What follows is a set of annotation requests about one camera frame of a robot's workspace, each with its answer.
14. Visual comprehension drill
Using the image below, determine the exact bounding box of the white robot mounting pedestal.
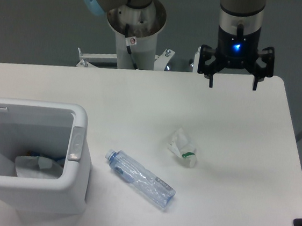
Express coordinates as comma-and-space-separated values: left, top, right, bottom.
84, 0, 168, 70

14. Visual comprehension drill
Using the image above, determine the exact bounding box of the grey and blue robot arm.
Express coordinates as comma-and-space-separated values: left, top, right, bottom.
83, 0, 275, 86

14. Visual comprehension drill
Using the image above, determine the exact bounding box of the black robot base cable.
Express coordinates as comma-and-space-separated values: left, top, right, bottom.
121, 23, 145, 71

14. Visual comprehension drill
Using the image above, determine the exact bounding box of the white plastic trash can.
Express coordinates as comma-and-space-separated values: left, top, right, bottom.
0, 98, 92, 215

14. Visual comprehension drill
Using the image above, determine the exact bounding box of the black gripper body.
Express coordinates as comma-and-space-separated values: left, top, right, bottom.
213, 25, 261, 74

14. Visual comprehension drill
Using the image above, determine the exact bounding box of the crumpled white paper in bin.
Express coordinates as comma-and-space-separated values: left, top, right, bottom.
15, 156, 63, 179

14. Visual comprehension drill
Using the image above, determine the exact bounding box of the clear blue plastic bottle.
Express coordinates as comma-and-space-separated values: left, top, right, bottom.
105, 149, 176, 209

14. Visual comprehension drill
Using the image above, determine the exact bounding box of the crumpled white paper wrapper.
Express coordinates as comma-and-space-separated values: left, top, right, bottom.
168, 128, 197, 168

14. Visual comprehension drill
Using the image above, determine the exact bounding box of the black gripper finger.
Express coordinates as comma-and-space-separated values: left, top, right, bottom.
248, 46, 275, 91
197, 45, 226, 88

